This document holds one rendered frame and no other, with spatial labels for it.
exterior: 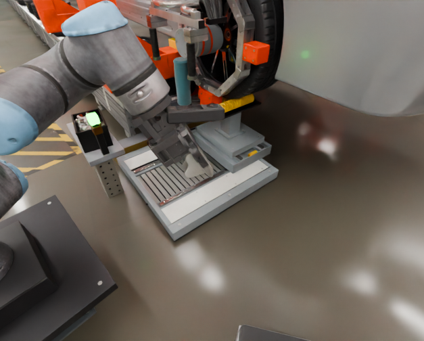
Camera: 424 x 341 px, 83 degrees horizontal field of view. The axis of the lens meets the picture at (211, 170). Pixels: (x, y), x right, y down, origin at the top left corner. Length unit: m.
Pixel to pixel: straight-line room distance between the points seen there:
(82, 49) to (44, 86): 0.08
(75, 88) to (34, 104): 0.09
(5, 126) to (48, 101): 0.07
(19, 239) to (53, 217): 0.20
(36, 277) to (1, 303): 0.10
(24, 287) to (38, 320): 0.12
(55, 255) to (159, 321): 0.51
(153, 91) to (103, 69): 0.08
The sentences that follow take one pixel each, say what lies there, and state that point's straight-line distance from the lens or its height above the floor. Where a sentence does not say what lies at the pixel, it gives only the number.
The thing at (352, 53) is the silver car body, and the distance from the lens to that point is 1.01.
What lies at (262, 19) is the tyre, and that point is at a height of 0.96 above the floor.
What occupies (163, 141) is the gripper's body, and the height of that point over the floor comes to 0.90.
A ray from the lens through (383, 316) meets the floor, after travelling 1.43.
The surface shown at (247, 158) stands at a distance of 1.61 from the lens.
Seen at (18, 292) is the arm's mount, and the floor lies 0.39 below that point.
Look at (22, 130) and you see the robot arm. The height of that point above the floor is 0.99.
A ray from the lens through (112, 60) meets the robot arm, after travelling 0.43.
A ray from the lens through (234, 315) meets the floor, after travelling 1.23.
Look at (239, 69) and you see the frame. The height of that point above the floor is 0.77.
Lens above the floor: 1.17
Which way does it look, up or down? 42 degrees down
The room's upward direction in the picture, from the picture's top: straight up
